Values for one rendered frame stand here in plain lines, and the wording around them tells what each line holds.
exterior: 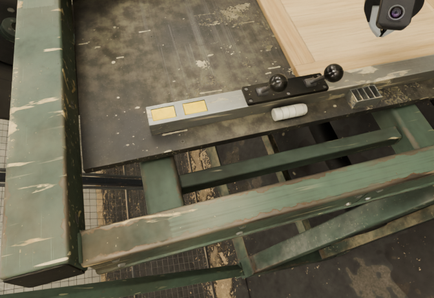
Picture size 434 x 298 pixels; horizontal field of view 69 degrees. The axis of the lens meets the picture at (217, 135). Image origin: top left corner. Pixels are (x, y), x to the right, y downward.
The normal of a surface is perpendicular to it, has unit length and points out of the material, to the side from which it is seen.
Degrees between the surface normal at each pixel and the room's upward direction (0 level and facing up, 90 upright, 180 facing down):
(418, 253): 0
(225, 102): 55
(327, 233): 0
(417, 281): 0
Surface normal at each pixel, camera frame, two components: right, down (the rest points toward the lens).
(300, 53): 0.05, -0.51
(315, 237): -0.76, -0.14
